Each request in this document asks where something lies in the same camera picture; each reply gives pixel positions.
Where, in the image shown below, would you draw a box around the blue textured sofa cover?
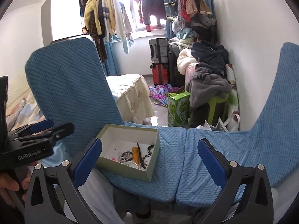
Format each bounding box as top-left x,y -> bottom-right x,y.
25,38 -> 298,207

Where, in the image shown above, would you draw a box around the red suitcase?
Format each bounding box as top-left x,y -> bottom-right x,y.
150,63 -> 170,86

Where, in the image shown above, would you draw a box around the colourful crumpled bag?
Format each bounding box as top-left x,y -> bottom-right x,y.
149,84 -> 179,107

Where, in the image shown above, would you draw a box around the green cardboard jewelry box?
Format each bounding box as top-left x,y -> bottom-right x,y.
96,124 -> 160,183

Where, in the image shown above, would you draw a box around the green plastic stool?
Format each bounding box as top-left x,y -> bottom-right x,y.
190,95 -> 231,127

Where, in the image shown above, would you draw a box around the person's left hand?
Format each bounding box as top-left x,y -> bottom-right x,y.
1,161 -> 38,208

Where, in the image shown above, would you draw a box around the cream floral tablecloth table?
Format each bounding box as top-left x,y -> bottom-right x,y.
106,74 -> 155,124

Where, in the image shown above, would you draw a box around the green printed carton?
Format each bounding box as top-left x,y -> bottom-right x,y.
167,88 -> 190,127

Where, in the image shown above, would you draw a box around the hanging clothes on rail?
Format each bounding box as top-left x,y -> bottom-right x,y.
83,0 -> 136,62

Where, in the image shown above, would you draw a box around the grey fleece garment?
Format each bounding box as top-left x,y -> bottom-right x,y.
186,67 -> 231,109

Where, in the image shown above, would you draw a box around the dark blue garment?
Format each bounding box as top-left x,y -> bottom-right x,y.
191,40 -> 229,74

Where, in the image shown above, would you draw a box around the white cabinet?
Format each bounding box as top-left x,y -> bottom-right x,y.
41,0 -> 82,46

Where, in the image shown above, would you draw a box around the white paper bag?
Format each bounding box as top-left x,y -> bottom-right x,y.
196,114 -> 240,133

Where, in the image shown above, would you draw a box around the orange small jewelry item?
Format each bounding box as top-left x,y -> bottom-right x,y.
132,147 -> 140,165

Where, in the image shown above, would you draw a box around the grey hard suitcase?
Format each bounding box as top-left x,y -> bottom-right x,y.
149,38 -> 169,64

